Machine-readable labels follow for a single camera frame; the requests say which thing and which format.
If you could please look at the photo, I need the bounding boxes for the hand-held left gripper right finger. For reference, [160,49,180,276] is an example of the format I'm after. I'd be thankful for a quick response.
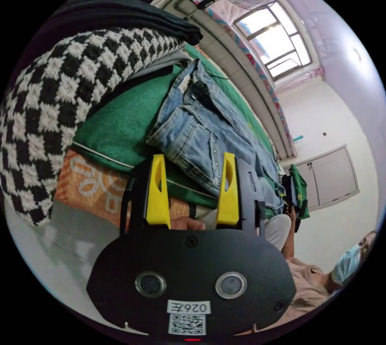
[215,152,241,226]

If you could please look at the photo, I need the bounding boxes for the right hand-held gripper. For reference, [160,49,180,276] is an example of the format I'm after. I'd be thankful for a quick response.
[280,173,303,233]

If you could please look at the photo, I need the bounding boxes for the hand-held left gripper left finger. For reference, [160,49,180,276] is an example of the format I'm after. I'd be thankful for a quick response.
[146,154,172,229]

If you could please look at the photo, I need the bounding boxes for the person's right forearm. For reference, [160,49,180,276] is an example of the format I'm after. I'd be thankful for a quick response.
[281,215,299,262]

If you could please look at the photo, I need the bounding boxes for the blue jeans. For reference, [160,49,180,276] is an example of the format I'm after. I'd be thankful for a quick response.
[146,58,286,210]

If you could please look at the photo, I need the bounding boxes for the person's left hand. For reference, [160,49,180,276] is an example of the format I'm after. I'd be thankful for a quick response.
[170,217,206,231]

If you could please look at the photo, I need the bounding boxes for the green cloth with yellow mark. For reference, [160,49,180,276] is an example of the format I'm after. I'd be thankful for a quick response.
[289,163,311,219]

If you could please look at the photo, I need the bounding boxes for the white cupboard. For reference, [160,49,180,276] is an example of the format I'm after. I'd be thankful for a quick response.
[283,144,360,212]

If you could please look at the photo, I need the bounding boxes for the person's body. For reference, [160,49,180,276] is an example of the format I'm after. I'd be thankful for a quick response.
[193,208,378,333]

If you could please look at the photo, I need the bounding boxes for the pink curtain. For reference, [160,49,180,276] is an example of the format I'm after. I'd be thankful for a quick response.
[275,0,326,93]

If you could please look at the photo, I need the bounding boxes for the window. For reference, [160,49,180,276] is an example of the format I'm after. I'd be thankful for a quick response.
[233,3,313,81]

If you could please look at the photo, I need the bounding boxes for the pile of clothes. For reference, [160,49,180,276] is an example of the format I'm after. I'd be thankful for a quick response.
[0,0,203,228]

